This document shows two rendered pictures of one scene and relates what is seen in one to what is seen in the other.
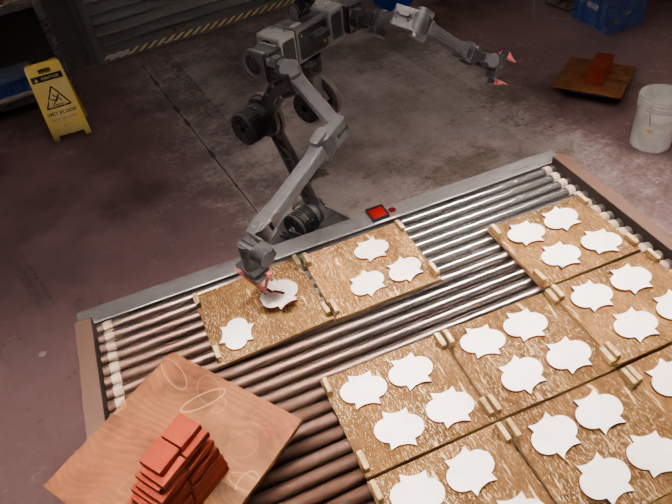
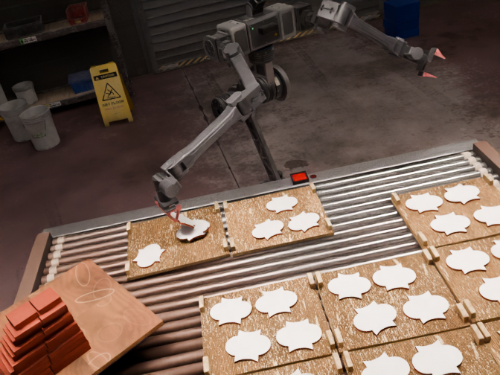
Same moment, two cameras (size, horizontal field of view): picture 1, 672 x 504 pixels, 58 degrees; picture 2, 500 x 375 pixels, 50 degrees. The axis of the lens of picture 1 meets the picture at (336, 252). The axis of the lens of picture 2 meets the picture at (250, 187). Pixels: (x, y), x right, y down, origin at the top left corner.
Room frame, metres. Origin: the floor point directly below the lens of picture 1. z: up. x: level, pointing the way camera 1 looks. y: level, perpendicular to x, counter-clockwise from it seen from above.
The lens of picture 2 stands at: (-0.18, -0.51, 2.27)
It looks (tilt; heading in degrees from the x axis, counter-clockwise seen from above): 33 degrees down; 15
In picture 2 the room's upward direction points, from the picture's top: 11 degrees counter-clockwise
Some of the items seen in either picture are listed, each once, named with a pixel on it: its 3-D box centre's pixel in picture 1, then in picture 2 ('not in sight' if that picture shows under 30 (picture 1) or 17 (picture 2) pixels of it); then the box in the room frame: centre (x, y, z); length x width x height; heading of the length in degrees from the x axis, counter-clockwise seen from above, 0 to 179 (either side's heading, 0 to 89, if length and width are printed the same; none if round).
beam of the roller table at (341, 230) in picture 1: (339, 235); (263, 193); (1.82, -0.02, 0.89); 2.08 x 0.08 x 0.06; 107
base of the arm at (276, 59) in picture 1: (280, 66); (228, 50); (2.20, 0.12, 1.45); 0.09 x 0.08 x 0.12; 134
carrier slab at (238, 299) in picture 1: (261, 308); (175, 239); (1.44, 0.29, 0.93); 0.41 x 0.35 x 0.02; 109
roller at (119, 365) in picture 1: (367, 275); (273, 225); (1.56, -0.10, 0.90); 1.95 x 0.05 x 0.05; 107
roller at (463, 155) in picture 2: (346, 243); (265, 199); (1.75, -0.04, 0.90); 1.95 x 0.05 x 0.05; 107
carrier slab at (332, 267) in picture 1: (369, 268); (275, 218); (1.56, -0.11, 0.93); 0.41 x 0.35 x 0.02; 107
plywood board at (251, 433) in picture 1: (176, 453); (59, 332); (0.86, 0.50, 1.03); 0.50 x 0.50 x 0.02; 53
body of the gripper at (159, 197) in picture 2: (251, 261); (164, 194); (1.44, 0.28, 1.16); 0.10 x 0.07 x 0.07; 43
